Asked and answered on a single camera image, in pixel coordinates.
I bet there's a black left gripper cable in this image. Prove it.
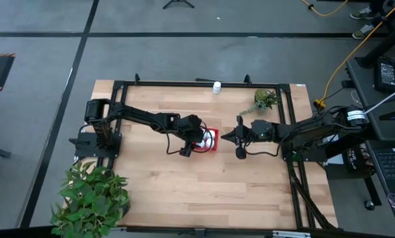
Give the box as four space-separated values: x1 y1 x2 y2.
200 120 218 153

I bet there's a large green leafy plant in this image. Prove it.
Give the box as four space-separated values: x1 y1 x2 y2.
50 160 132 238

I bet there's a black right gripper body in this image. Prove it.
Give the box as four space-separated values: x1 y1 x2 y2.
236 115 253 148

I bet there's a black bag with lettering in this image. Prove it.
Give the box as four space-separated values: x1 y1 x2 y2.
341 145 375 176

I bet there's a person's shoe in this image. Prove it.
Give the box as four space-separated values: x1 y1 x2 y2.
352 23 376 40
349 6 376 20

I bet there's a white label strip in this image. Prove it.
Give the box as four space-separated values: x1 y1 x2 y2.
272 230 312 238

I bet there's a black desk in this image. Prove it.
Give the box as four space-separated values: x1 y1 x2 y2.
345 56 395 143

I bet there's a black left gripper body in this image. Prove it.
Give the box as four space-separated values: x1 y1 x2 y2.
179 114 206 149

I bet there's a black desk stand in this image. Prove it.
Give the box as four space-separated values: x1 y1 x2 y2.
354 13 395 69

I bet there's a black right camera cable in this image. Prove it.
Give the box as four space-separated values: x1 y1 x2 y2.
245 145 284 157

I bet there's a person's leg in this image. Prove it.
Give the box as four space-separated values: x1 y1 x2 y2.
369 0 395 14

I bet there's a black power adapter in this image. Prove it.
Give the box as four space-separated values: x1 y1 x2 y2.
373 58 395 93

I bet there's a small potted succulent plant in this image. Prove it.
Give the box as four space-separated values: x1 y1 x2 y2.
239 88 281 116

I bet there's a long yellow power cable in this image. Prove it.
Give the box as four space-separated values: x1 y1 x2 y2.
316 0 395 106

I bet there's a black metal table frame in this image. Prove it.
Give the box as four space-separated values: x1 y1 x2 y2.
97 73 339 238

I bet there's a white cable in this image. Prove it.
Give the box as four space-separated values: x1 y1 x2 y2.
364 83 395 115

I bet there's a black tripod base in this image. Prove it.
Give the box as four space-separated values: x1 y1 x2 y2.
162 0 196 10

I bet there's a short yellow power cable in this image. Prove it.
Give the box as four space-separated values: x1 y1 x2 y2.
301 0 349 17

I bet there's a red plastic basket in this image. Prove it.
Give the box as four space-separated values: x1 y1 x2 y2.
192 128 220 153

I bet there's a black laptop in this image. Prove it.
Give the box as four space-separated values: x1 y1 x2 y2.
364 140 395 221

